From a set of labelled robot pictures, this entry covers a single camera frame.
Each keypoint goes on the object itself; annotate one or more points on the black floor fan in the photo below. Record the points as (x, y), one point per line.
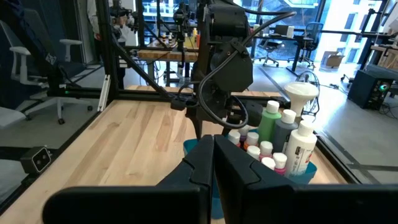
(306, 77)

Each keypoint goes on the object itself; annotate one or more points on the black computer case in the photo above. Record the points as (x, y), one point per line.
(367, 87)

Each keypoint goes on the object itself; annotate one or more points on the wooden-top background table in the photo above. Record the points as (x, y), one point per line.
(168, 55)

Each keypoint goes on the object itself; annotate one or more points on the cardboard box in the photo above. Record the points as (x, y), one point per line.
(332, 59)

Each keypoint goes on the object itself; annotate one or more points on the orange paint bottle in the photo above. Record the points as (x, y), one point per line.
(252, 139)

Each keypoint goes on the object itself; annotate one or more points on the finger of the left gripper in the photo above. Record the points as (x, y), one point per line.
(196, 127)
(230, 127)

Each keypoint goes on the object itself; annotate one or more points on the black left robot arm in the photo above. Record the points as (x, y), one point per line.
(227, 25)

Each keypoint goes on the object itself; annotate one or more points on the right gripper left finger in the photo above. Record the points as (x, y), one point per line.
(199, 174)

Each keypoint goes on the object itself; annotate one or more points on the black office chair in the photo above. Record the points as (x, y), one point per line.
(269, 46)
(311, 34)

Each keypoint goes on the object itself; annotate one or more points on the blue plastic bin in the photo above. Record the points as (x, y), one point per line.
(303, 174)

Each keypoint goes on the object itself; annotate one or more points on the person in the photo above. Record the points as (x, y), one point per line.
(92, 18)

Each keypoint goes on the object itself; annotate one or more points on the black background desk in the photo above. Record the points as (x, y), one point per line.
(342, 32)

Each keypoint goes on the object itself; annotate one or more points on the silver aluminium rail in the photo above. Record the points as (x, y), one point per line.
(104, 93)

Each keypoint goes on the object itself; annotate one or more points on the black table-level camera box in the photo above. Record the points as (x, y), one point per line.
(37, 160)

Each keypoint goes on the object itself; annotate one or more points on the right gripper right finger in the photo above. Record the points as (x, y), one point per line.
(236, 177)

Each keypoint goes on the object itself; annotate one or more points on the yellow paint bottle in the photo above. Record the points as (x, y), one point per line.
(253, 152)

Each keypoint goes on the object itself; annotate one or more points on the tall white bottle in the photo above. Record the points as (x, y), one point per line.
(300, 149)

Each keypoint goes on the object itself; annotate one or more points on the large green paint bottle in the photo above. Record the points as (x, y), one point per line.
(269, 127)

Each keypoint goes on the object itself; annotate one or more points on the white-framed office chair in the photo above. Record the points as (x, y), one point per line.
(57, 105)

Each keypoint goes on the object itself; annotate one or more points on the large grey paint bottle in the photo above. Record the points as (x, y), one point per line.
(283, 133)

